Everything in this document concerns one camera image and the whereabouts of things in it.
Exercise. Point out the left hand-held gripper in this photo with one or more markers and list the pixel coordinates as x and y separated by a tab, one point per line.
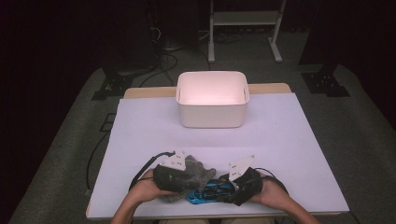
166	179

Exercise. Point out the white plastic bin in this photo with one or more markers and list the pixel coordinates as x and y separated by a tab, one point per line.
211	115

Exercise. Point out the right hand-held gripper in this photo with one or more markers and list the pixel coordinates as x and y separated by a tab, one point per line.
249	186

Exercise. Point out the black stand with cross base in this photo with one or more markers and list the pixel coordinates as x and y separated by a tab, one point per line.
113	85

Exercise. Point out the blue and black toy car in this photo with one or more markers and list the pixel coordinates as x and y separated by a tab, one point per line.
211	191

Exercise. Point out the wooden table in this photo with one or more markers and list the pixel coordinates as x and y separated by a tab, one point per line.
146	92

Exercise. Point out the white metal stand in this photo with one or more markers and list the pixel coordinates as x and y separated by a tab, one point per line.
243	18

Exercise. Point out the grey fluffy cloth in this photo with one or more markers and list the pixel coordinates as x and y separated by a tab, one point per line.
199	175

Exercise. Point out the black stand with plate base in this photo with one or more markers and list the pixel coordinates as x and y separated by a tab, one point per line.
325	84

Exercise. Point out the person's left hand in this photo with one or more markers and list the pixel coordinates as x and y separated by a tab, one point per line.
144	188

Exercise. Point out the person's right hand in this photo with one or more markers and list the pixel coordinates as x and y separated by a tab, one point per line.
272	193

